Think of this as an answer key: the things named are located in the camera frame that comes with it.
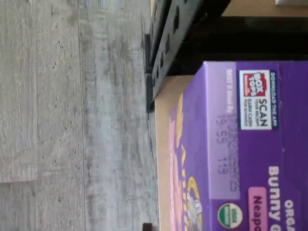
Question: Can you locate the black metal shelf rack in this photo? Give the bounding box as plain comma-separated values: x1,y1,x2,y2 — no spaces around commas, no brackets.
143,0,207,74
145,0,308,114

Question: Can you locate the white organic pantry box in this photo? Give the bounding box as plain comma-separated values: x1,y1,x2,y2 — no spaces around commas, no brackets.
275,0,308,6

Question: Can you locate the purple Annie's box pink patch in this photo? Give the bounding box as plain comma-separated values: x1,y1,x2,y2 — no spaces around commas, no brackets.
169,60,308,231

